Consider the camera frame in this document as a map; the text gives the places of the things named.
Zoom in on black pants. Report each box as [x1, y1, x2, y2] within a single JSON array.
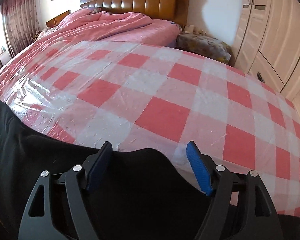
[[0, 101, 300, 239]]

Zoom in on pink checkered bed sheet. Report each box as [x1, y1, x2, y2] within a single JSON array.
[[0, 41, 300, 217]]

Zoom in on light wood wardrobe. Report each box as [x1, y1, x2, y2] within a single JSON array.
[[232, 0, 300, 111]]

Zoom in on nightstand with floral cloth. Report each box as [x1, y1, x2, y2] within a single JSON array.
[[175, 30, 231, 64]]

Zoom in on far wooden nightstand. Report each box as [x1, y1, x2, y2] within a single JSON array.
[[46, 10, 70, 28]]

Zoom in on pink quilt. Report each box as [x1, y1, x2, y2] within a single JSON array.
[[7, 7, 181, 67]]

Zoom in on dark red curtain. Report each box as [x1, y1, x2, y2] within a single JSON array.
[[1, 0, 39, 57]]

